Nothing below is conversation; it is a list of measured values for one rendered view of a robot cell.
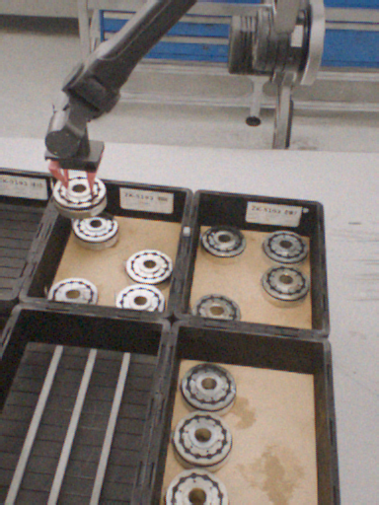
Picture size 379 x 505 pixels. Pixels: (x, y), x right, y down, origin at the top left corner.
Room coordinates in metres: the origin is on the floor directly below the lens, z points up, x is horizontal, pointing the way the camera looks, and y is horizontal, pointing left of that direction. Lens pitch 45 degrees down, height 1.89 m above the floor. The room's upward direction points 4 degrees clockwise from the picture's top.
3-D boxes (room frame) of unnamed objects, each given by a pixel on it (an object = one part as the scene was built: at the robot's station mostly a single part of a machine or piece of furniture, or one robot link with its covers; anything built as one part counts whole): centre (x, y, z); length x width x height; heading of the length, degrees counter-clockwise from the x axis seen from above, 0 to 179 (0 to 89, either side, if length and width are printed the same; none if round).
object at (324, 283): (0.99, -0.13, 0.92); 0.40 x 0.30 x 0.02; 177
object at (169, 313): (1.01, 0.17, 0.92); 0.40 x 0.30 x 0.02; 177
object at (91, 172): (1.02, 0.22, 1.10); 0.07 x 0.07 x 0.09; 85
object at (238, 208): (0.99, -0.13, 0.87); 0.40 x 0.30 x 0.11; 177
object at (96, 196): (1.02, 0.23, 1.04); 0.10 x 0.10 x 0.01
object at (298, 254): (1.10, -0.21, 0.86); 0.10 x 0.10 x 0.01
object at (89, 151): (1.02, 0.24, 1.17); 0.10 x 0.07 x 0.07; 85
